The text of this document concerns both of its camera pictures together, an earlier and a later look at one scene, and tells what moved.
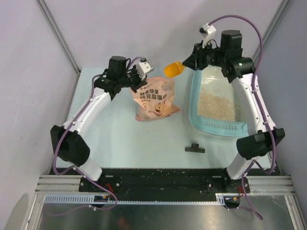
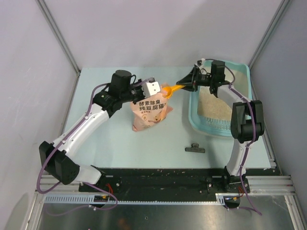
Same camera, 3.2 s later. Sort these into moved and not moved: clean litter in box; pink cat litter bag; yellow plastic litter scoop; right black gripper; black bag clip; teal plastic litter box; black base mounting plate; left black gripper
Moved: left black gripper; pink cat litter bag; right black gripper; yellow plastic litter scoop
Not moved: clean litter in box; teal plastic litter box; black base mounting plate; black bag clip
